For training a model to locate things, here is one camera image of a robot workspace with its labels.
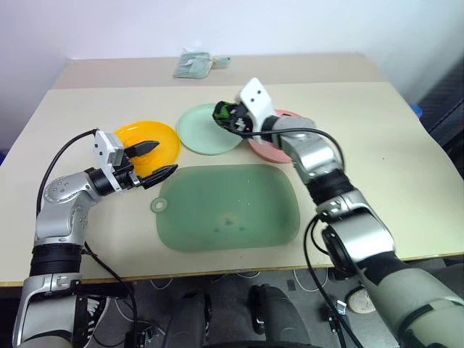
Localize white floor cable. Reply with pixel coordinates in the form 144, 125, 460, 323
291, 269, 329, 293

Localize folded green cloth bag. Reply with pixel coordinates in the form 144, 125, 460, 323
173, 50, 213, 79

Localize yellow plate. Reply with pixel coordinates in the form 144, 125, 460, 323
113, 120, 182, 178

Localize green translucent cutting board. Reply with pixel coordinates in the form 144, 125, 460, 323
149, 163, 302, 253

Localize small green item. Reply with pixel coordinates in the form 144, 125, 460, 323
211, 101, 236, 126

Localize light green plate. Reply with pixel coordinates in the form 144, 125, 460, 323
175, 102, 244, 157

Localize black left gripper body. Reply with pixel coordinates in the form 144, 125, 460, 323
112, 154, 146, 189

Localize pink plate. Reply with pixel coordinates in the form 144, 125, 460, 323
247, 109, 317, 165

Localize round white floor object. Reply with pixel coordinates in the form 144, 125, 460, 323
344, 285, 377, 315

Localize dark rounded shape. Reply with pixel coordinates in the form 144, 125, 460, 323
167, 289, 214, 348
248, 283, 309, 348

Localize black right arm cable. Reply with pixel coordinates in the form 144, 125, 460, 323
237, 128, 355, 348

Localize small black electronics box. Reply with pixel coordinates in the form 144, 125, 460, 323
125, 324, 161, 348

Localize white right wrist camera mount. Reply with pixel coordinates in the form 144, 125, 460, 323
236, 77, 277, 133

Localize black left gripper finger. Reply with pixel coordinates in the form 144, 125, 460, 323
138, 164, 179, 190
124, 141, 161, 158

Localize black textured panel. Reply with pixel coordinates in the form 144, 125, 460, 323
421, 54, 464, 136

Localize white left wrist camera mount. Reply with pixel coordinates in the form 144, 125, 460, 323
92, 130, 126, 190

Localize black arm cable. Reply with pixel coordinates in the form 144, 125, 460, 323
237, 128, 355, 348
36, 128, 141, 340

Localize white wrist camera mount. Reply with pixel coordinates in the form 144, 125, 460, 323
92, 130, 126, 190
236, 77, 277, 133

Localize small pale green pouch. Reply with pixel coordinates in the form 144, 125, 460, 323
211, 55, 233, 70

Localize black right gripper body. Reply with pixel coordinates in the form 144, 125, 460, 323
225, 102, 259, 137

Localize black sneaker white laces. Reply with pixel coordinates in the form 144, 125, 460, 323
75, 294, 112, 347

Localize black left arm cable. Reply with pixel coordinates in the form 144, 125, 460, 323
36, 128, 141, 340

